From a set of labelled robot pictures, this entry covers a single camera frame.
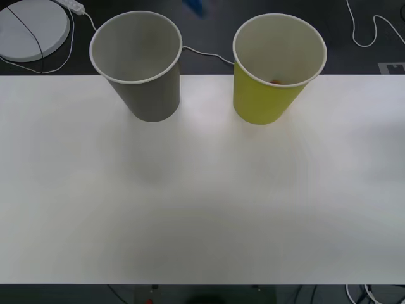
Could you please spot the grey plastic bin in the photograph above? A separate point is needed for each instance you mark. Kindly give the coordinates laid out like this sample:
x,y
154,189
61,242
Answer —
x,y
152,98

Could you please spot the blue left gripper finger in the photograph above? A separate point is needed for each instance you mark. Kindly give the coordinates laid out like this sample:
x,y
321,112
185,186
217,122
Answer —
x,y
194,6

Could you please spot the white round disc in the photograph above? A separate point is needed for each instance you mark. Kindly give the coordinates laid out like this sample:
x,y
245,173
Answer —
x,y
19,41

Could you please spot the white power strip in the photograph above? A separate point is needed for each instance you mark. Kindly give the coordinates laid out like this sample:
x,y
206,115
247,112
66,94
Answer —
x,y
74,5

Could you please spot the red and yellow drink can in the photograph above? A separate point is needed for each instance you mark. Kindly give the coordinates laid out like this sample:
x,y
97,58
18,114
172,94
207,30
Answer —
x,y
275,81

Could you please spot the yellow-green plastic bin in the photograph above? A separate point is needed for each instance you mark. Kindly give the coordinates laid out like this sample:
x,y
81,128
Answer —
x,y
262,101

